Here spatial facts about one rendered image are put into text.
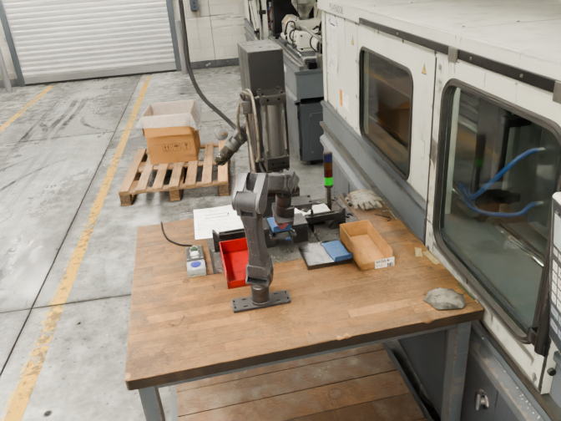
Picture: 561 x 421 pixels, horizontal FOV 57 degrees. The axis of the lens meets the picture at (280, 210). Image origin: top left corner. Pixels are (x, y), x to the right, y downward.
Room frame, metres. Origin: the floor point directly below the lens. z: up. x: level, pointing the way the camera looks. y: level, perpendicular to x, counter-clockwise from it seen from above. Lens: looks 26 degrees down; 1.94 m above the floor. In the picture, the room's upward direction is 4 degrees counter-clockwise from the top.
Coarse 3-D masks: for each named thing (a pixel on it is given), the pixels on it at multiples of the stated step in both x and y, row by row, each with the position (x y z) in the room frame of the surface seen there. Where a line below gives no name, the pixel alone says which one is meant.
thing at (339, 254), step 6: (324, 246) 1.73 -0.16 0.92; (330, 246) 1.73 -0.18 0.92; (336, 246) 1.73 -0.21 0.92; (342, 246) 1.72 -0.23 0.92; (330, 252) 1.69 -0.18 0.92; (336, 252) 1.68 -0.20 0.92; (342, 252) 1.68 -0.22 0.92; (336, 258) 1.62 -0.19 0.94; (342, 258) 1.63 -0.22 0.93; (348, 258) 1.64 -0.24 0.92
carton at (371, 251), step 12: (348, 228) 1.83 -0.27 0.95; (360, 228) 1.83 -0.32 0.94; (372, 228) 1.78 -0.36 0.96; (348, 240) 1.72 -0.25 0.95; (360, 240) 1.80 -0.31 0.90; (372, 240) 1.78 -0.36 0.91; (384, 240) 1.67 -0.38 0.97; (360, 252) 1.59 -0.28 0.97; (372, 252) 1.69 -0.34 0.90; (384, 252) 1.66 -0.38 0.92; (360, 264) 1.59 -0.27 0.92; (372, 264) 1.59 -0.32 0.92; (384, 264) 1.59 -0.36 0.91
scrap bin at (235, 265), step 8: (232, 240) 1.78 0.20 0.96; (240, 240) 1.78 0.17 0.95; (224, 248) 1.77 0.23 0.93; (232, 248) 1.78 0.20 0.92; (240, 248) 1.78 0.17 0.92; (224, 256) 1.75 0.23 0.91; (232, 256) 1.74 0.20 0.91; (240, 256) 1.74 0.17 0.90; (248, 256) 1.73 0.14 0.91; (224, 264) 1.60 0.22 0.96; (232, 264) 1.69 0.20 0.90; (240, 264) 1.68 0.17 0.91; (232, 272) 1.63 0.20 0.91; (240, 272) 1.62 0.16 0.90; (232, 280) 1.58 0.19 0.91; (240, 280) 1.54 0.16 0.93; (232, 288) 1.53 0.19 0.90
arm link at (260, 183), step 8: (240, 176) 1.47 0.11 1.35; (248, 176) 1.49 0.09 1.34; (256, 176) 1.48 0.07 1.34; (264, 176) 1.44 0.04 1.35; (272, 176) 1.54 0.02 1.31; (280, 176) 1.60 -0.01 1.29; (288, 176) 1.64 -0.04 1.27; (240, 184) 1.45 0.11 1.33; (248, 184) 1.48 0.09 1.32; (256, 184) 1.43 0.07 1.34; (264, 184) 1.43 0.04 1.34; (272, 184) 1.53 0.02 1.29; (280, 184) 1.59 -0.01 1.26; (256, 192) 1.41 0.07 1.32; (264, 192) 1.43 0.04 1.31; (232, 200) 1.42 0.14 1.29; (256, 200) 1.39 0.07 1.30; (264, 200) 1.42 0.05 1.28; (232, 208) 1.42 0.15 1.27; (256, 208) 1.38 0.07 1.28; (264, 208) 1.42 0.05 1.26
